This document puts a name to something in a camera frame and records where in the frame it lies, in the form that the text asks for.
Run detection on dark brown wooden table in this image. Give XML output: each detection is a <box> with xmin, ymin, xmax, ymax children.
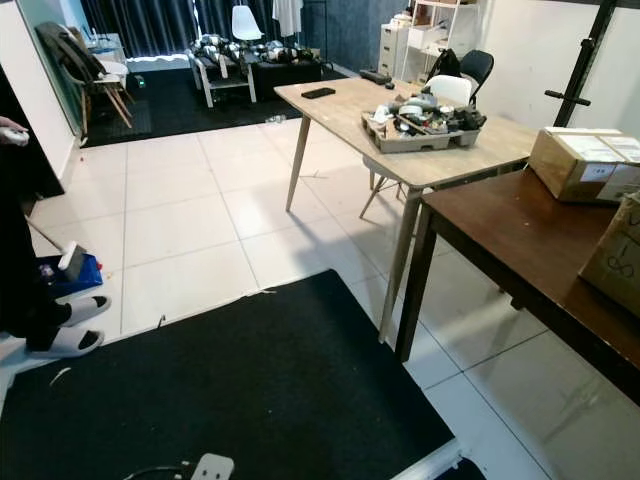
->
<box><xmin>393</xmin><ymin>168</ymin><xmax>640</xmax><ymax>406</ymax></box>

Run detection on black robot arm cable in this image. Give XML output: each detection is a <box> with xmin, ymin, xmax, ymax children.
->
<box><xmin>125</xmin><ymin>462</ymin><xmax>196</xmax><ymax>480</ymax></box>

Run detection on heap of robot parts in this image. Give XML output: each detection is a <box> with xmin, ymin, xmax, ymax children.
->
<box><xmin>192</xmin><ymin>33</ymin><xmax>301</xmax><ymax>66</ymax></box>

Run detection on white shell chair wooden legs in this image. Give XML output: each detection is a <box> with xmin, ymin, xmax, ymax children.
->
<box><xmin>360</xmin><ymin>75</ymin><xmax>474</xmax><ymax>221</ymax></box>

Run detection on small labelled cardboard box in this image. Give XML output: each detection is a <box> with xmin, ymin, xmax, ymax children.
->
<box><xmin>527</xmin><ymin>126</ymin><xmax>640</xmax><ymax>204</ymax></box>

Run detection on large printed cardboard box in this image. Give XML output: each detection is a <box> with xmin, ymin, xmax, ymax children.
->
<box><xmin>578</xmin><ymin>195</ymin><xmax>640</xmax><ymax>317</ymax></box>

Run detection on white drawer cabinet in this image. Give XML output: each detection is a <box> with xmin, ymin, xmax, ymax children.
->
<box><xmin>378</xmin><ymin>22</ymin><xmax>409</xmax><ymax>79</ymax></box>

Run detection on white plastic chair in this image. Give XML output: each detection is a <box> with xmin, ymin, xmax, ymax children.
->
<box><xmin>230</xmin><ymin>5</ymin><xmax>264</xmax><ymax>43</ymax></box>

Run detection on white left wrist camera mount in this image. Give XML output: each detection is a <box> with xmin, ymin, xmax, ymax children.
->
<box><xmin>192</xmin><ymin>453</ymin><xmax>235</xmax><ymax>480</ymax></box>

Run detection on person in black trousers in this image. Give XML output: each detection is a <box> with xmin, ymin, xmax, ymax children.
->
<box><xmin>0</xmin><ymin>70</ymin><xmax>73</xmax><ymax>346</ymax></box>

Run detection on blue box with white part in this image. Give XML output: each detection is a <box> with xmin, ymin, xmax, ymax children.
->
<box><xmin>36</xmin><ymin>241</ymin><xmax>103</xmax><ymax>299</ymax></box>

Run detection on grey pulp tray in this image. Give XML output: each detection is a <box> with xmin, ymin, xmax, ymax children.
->
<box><xmin>361</xmin><ymin>108</ymin><xmax>481</xmax><ymax>154</ymax></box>

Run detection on white frame bench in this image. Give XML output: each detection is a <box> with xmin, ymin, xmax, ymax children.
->
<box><xmin>188</xmin><ymin>42</ymin><xmax>256</xmax><ymax>108</ymax></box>

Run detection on black carpet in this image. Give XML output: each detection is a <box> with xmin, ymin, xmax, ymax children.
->
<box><xmin>80</xmin><ymin>65</ymin><xmax>351</xmax><ymax>149</ymax></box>

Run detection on white shelf unit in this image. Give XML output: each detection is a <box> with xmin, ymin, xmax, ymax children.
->
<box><xmin>400</xmin><ymin>0</ymin><xmax>481</xmax><ymax>81</ymax></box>

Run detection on dark curtains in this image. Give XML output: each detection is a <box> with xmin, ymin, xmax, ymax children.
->
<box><xmin>80</xmin><ymin>0</ymin><xmax>331</xmax><ymax>58</ymax></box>

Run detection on black device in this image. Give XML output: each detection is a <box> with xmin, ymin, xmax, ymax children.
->
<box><xmin>448</xmin><ymin>103</ymin><xmax>488</xmax><ymax>132</ymax></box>

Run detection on white slipper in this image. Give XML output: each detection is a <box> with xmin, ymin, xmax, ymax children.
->
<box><xmin>28</xmin><ymin>325</ymin><xmax>106</xmax><ymax>359</ymax></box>
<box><xmin>60</xmin><ymin>295</ymin><xmax>111</xmax><ymax>326</ymax></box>

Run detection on black metal stand pole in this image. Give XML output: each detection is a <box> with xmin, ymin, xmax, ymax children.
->
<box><xmin>545</xmin><ymin>0</ymin><xmax>619</xmax><ymax>129</ymax></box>

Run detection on black case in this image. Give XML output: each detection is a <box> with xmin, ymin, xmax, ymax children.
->
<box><xmin>252</xmin><ymin>60</ymin><xmax>321</xmax><ymax>101</ymax></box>

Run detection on black office chair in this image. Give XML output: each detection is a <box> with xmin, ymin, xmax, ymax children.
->
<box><xmin>428</xmin><ymin>48</ymin><xmax>495</xmax><ymax>96</ymax></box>

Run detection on light wooden table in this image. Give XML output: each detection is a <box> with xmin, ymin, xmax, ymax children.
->
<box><xmin>274</xmin><ymin>76</ymin><xmax>541</xmax><ymax>346</ymax></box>

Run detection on black floor mat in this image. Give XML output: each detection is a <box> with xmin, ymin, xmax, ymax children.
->
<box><xmin>0</xmin><ymin>268</ymin><xmax>456</xmax><ymax>480</ymax></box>

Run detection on white hanging garment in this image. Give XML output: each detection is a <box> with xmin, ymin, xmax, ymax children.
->
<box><xmin>272</xmin><ymin>0</ymin><xmax>303</xmax><ymax>39</ymax></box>

